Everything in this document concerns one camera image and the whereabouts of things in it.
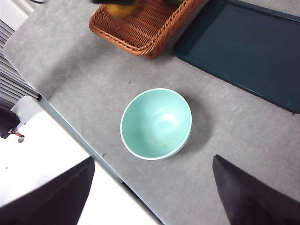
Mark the dark rectangular tray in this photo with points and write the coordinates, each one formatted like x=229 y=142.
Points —
x=246 y=47

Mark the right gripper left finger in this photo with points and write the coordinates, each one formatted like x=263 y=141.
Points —
x=54 y=201

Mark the brown wicker basket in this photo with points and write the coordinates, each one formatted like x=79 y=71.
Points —
x=140 y=30

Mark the green fruit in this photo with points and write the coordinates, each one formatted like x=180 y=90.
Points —
x=174 y=2

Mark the black block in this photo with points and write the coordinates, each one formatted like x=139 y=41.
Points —
x=7 y=124

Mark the teal ribbed bowl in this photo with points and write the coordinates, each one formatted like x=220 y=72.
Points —
x=155 y=124

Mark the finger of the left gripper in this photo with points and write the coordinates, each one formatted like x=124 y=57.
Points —
x=112 y=1

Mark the white plastic housing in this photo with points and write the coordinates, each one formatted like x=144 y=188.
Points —
x=25 y=110

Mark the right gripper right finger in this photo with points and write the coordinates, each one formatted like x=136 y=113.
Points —
x=253 y=201

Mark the orange-brown kiwi fruit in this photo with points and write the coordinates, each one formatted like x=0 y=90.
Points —
x=122 y=11

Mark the grey ribbed panel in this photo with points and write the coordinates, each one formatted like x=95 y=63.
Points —
x=9 y=77

